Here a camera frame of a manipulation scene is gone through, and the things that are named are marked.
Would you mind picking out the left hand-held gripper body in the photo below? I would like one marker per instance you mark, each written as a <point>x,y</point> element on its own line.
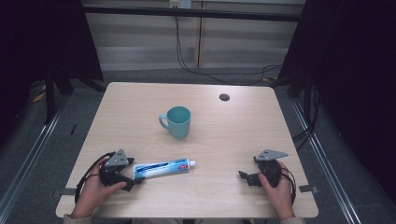
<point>116,161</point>

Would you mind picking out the metal floor rail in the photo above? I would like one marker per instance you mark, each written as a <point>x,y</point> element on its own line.
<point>323,161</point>
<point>34,146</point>

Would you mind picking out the person's left hand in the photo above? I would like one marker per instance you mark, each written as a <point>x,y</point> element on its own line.
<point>91,193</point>

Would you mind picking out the black stand legs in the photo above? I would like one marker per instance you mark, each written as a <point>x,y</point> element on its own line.
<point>49,99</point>

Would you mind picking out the white wall outlet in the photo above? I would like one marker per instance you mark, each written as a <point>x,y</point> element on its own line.
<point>180,3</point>

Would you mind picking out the black horizontal bar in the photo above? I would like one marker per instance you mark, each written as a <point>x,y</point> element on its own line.
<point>186,13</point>

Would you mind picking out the yellow floor tape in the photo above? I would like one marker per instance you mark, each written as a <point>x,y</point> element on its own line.
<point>39,97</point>

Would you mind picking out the black curtain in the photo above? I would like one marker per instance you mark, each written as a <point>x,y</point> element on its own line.
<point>358,77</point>
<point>40,46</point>

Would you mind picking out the grey tape strip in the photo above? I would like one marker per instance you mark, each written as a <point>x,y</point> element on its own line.
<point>68,191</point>
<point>308,188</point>

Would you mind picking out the blue and white toothpaste tube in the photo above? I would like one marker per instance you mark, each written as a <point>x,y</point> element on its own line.
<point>162,168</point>

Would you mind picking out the dark round table grommet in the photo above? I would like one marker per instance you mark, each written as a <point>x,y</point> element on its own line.
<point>224,97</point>

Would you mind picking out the teal mug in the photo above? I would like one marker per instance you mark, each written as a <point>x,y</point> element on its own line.
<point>179,124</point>

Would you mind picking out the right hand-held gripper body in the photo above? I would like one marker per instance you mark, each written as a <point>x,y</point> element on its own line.
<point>271,169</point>

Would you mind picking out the person's right hand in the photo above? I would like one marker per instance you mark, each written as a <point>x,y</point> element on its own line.
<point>281,196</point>

